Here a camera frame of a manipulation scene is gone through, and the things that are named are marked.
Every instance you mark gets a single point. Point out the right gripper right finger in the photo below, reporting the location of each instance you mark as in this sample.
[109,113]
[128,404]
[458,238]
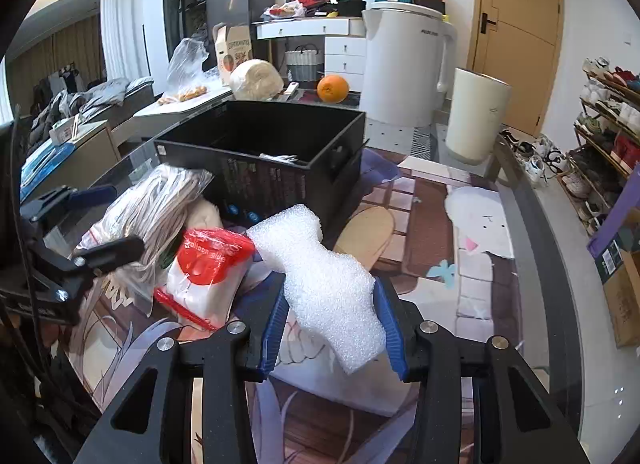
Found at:
[515,419]

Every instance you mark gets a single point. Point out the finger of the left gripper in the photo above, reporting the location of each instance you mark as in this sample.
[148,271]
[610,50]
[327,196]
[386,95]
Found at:
[90,196]
[108,257]

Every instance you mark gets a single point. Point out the red white packet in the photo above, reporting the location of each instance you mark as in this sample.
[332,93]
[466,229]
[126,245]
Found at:
[205,275]

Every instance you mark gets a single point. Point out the white foam sheet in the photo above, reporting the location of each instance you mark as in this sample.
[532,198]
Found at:
[331,294]

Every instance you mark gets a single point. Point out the white plush toy blue hat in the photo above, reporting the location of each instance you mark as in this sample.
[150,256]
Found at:
[203,215]

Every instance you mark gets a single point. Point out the grey side table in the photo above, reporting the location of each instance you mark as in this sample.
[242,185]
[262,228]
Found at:
[154,119]

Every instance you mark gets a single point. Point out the clear plastic bag with snacks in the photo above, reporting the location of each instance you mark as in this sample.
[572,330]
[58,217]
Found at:
[185,76]

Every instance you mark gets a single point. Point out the brown cardboard box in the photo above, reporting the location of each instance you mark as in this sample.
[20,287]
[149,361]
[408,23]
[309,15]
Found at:
[618,269]

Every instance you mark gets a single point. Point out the black cardboard box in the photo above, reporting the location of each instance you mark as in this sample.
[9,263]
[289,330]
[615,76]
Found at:
[267,156]

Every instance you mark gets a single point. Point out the anime print desk mat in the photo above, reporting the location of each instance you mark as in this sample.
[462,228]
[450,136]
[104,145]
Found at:
[437,232]

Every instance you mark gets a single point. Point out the white yarn bundle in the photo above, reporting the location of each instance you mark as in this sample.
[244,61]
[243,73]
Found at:
[255,80]

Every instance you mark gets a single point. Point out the orange print cardboard carton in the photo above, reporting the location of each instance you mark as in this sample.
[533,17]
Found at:
[232,47]

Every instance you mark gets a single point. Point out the woven basket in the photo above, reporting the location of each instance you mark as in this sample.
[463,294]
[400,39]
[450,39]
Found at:
[304,65]

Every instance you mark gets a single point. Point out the orange fruit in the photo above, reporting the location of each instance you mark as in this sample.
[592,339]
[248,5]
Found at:
[332,89]

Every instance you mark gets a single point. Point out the shoe rack with shoes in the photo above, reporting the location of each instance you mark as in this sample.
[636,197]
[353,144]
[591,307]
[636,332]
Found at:
[607,131]

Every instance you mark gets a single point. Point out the cream cylindrical cup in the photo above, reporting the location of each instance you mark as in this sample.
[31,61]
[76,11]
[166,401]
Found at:
[478,107]

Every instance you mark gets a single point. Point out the white desk with drawers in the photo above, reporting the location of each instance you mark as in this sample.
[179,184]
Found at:
[339,39]

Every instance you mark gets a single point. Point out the white cylindrical trash bin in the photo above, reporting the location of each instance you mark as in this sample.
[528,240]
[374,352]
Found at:
[410,58]

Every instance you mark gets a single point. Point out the wooden door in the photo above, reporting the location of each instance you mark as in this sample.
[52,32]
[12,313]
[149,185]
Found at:
[519,42]

